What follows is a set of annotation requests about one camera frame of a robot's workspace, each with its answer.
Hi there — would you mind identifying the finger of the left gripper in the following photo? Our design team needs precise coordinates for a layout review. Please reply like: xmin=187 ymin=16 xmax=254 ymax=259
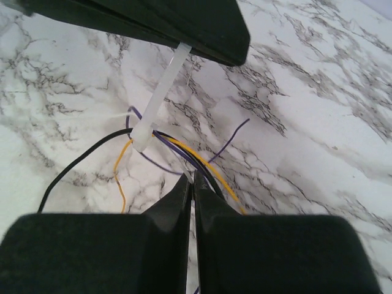
xmin=23 ymin=0 xmax=250 ymax=66

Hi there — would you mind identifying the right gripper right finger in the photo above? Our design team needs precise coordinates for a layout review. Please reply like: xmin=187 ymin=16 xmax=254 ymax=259
xmin=194 ymin=174 xmax=381 ymax=293

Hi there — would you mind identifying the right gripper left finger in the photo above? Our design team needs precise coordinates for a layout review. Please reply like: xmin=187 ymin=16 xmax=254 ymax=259
xmin=1 ymin=176 xmax=192 ymax=293

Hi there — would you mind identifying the purple wire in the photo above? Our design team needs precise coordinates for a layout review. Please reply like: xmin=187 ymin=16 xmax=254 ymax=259
xmin=126 ymin=106 xmax=251 ymax=175

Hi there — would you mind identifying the yellow wire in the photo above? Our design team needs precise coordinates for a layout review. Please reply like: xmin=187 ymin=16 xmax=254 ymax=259
xmin=113 ymin=137 xmax=246 ymax=215

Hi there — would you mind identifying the white plastic zip tie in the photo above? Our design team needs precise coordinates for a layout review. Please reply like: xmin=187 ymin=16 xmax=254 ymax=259
xmin=130 ymin=42 xmax=197 ymax=215

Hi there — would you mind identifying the dark brown wire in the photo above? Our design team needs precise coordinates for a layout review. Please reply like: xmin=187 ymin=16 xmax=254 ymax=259
xmin=38 ymin=128 xmax=224 ymax=214

